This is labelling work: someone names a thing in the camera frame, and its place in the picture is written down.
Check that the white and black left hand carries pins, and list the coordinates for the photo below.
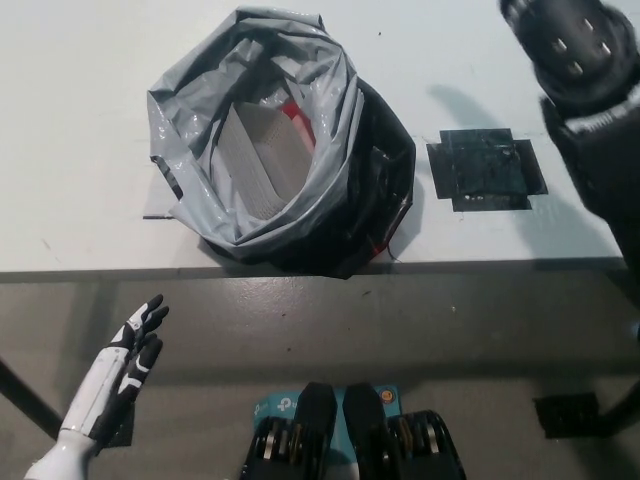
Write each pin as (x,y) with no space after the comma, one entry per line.
(105,380)

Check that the grey perforated rectangular basket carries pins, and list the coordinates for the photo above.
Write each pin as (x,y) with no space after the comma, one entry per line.
(270,160)

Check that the grey and black plastic bag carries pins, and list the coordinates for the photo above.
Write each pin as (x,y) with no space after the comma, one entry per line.
(350,200)

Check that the teal box with white logo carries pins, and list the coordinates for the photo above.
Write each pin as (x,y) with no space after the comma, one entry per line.
(272,407)

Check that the left black robot torso block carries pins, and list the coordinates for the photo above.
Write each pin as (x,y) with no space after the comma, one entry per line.
(312,425)

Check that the black robot torso block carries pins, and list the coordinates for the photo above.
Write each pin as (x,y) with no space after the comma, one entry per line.
(312,425)
(362,425)

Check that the right black robot torso block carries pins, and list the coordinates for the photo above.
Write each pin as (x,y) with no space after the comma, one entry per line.
(362,425)

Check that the black tape patch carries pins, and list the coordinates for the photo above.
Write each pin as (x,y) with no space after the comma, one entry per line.
(485,170)

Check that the black diagonal table leg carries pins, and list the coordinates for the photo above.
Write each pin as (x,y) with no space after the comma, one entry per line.
(620,397)

